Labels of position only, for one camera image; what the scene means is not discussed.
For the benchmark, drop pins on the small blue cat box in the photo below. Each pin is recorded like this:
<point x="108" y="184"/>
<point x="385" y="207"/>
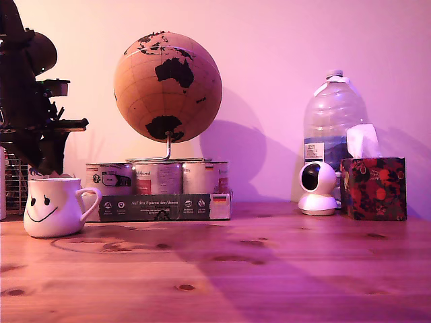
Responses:
<point x="35" y="174"/>

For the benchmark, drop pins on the white smiley face mug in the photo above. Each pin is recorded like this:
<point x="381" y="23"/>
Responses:
<point x="50" y="208"/>

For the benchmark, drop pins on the silver can with black label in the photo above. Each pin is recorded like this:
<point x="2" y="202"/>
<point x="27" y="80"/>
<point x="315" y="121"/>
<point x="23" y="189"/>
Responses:
<point x="107" y="180"/>

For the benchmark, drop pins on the silver can with red label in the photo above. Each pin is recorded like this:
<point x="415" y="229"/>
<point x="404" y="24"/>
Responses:
<point x="158" y="180"/>

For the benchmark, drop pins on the metal globe stand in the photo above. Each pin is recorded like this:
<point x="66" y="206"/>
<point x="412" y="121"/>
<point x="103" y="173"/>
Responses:
<point x="168" y="148"/>

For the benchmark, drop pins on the dark printed cardboard tray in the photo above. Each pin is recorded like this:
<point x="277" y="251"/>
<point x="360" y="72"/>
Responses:
<point x="161" y="208"/>

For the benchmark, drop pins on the cork globe with black continents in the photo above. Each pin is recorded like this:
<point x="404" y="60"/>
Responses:
<point x="168" y="87"/>

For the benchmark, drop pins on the silver can with flag mark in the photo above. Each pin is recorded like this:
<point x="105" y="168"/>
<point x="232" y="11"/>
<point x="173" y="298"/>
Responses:
<point x="203" y="178"/>

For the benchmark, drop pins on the large clear water bottle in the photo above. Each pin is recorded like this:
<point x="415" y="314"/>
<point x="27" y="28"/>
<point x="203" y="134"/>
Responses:
<point x="331" y="111"/>

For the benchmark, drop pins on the white tissue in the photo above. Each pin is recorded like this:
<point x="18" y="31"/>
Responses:
<point x="363" y="141"/>

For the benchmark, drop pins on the dark floral tissue box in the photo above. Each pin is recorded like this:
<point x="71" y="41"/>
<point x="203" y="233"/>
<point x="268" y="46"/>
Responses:
<point x="373" y="190"/>

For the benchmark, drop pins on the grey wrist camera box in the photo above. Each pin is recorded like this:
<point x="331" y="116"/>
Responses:
<point x="55" y="88"/>

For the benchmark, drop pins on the small white round camera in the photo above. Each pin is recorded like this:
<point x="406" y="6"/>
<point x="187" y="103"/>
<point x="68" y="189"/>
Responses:
<point x="318" y="191"/>

